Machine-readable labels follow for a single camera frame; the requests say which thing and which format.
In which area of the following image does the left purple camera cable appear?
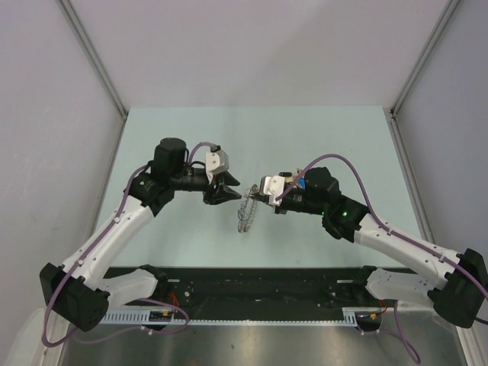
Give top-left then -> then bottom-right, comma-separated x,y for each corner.
41,141 -> 222,348

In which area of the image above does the aluminium frame post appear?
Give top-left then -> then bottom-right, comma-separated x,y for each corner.
56,0 -> 128,121
389,0 -> 462,119

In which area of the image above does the purple camera cable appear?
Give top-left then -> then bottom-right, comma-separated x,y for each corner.
276,153 -> 488,363
41,141 -> 222,348

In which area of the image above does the left aluminium frame post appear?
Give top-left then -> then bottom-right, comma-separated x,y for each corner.
56,0 -> 128,121

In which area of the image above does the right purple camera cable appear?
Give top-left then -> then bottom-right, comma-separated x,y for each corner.
276,153 -> 488,363

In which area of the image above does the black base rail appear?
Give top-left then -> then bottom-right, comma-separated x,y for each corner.
154,268 -> 380,322

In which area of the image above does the right aluminium frame post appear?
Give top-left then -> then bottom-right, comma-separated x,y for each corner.
389,0 -> 462,119

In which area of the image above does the white slotted cable duct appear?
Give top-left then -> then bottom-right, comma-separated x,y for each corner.
104,308 -> 367,327

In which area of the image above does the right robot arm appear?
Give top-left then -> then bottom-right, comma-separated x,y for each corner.
250,168 -> 487,329

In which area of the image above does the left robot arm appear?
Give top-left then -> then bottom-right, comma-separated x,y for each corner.
40,137 -> 241,332

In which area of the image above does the round metal keyring disc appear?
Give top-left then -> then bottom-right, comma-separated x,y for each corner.
237,185 -> 259,233

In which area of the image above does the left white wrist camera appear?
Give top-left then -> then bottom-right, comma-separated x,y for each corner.
204,145 -> 230,184

